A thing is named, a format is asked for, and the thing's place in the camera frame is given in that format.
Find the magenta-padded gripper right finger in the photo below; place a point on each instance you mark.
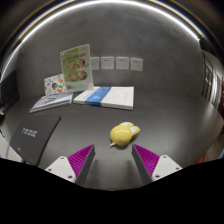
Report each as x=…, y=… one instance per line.
x=163, y=166

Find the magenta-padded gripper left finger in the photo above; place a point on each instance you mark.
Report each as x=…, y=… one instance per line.
x=63, y=166

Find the yellow computer mouse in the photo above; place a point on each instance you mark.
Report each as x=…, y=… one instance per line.
x=121, y=134

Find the dark grey mouse pad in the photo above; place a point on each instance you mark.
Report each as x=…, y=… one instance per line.
x=33, y=136

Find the grey patterned book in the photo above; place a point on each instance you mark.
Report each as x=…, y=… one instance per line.
x=51, y=101

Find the small white sticker card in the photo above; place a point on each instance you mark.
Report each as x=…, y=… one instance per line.
x=54, y=85

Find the white book with blue band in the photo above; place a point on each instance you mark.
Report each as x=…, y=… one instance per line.
x=113, y=97

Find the dark framed glass partition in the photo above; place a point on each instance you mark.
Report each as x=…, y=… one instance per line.
x=211, y=83

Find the green standing poster sign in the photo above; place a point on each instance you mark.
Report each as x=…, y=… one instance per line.
x=76, y=68

